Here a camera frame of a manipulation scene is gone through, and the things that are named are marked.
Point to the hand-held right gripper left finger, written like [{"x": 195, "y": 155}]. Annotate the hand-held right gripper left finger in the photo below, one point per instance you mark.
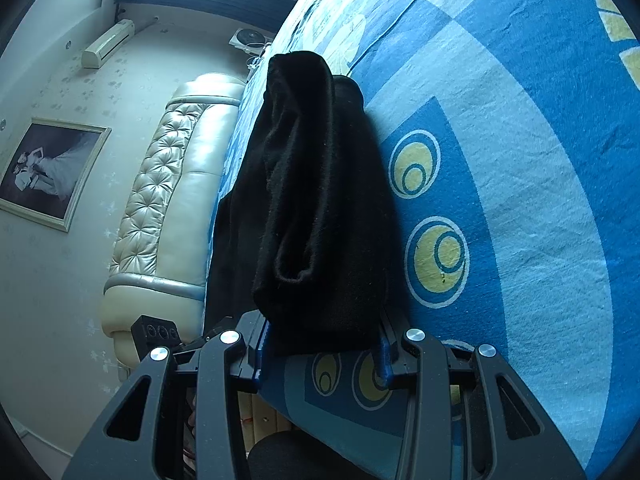
[{"x": 261, "y": 360}]

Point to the framed wall photo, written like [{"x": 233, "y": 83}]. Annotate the framed wall photo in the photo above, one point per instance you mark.
[{"x": 47, "y": 170}]

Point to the small white fan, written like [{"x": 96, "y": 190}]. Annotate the small white fan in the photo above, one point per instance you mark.
[{"x": 247, "y": 40}]

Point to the person's dark clothed leg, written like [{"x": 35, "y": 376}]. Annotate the person's dark clothed leg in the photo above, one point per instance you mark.
[{"x": 300, "y": 460}]

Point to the blue patterned bedsheet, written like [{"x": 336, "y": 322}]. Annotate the blue patterned bedsheet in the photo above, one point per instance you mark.
[{"x": 525, "y": 185}]

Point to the white wall air conditioner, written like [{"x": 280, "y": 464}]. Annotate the white wall air conditioner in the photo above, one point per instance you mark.
[{"x": 107, "y": 44}]

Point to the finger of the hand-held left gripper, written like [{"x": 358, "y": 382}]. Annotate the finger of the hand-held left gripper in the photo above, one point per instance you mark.
[{"x": 225, "y": 325}]

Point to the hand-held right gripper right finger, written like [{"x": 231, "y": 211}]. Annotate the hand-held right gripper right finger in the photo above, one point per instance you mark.
[{"x": 385, "y": 360}]

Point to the black pants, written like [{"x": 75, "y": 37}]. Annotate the black pants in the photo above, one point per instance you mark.
[{"x": 310, "y": 185}]

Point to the cream tufted leather headboard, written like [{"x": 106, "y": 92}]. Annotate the cream tufted leather headboard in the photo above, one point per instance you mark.
[{"x": 165, "y": 185}]

